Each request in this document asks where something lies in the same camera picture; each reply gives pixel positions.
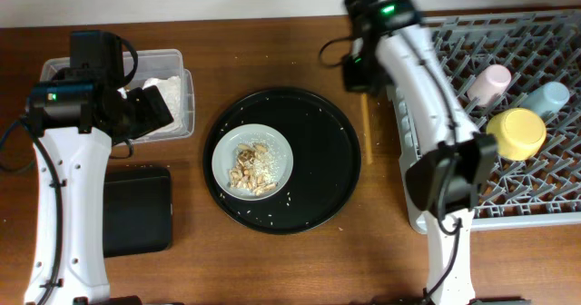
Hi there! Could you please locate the yellow plastic bowl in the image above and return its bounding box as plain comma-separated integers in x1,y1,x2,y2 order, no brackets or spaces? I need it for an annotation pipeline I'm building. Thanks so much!
486,108,547,161

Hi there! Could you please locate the wooden chopstick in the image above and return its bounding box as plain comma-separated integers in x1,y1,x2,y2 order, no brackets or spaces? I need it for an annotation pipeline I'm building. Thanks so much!
360,93,373,165

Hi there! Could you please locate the round black tray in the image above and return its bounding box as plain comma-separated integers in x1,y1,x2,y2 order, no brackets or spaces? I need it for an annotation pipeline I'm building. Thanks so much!
202,87,361,235

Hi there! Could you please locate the black rectangular bin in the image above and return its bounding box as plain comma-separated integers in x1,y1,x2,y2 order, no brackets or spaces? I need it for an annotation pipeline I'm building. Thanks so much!
103,167,172,258

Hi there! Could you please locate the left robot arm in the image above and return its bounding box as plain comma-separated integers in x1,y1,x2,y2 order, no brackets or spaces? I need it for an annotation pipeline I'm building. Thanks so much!
19,30,173,304

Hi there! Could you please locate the peanut shells and rice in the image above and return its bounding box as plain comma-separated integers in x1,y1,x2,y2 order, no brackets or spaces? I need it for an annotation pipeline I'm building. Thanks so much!
229,143,278,196

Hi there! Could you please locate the grey dishwasher rack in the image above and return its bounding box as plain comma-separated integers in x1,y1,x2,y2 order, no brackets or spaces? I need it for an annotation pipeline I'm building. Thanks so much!
385,8,581,233

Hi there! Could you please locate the white napkin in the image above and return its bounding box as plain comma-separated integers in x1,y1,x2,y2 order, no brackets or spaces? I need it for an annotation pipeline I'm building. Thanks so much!
140,75,183,136

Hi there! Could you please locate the blue plastic cup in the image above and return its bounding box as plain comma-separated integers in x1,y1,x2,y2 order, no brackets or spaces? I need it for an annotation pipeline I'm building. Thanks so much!
521,82,570,118

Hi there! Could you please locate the pink plastic cup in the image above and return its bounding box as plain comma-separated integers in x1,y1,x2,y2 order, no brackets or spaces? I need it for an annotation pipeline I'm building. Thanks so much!
467,64,512,107

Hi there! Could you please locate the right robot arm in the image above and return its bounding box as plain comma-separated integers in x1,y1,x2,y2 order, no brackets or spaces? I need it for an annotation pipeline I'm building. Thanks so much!
341,0,497,304

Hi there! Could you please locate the grey plate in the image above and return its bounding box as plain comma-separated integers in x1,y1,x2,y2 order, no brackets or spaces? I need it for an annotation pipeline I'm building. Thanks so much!
211,123,294,202

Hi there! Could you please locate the clear plastic waste bin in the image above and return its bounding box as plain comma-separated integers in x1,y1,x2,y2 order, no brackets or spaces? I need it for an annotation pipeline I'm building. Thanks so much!
26,38,192,150

